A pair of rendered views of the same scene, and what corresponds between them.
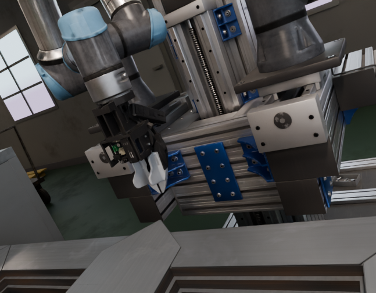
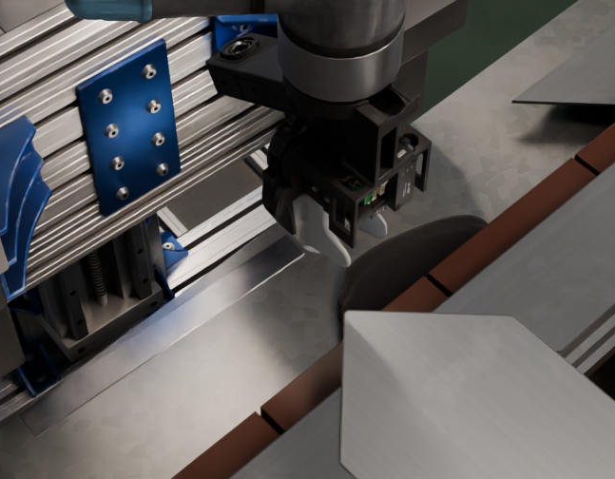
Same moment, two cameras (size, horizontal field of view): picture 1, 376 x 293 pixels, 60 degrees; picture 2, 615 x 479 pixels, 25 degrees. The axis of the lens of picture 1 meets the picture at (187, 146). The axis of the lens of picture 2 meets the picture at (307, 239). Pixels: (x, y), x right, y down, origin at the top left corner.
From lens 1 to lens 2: 0.99 m
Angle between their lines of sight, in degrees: 67
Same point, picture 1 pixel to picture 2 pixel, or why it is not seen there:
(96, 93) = (381, 77)
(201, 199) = (60, 232)
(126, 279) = (524, 432)
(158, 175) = not seen: hidden behind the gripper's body
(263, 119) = not seen: outside the picture
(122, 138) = (402, 160)
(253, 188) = (211, 126)
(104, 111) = (405, 114)
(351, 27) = not seen: outside the picture
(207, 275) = (606, 320)
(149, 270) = (535, 387)
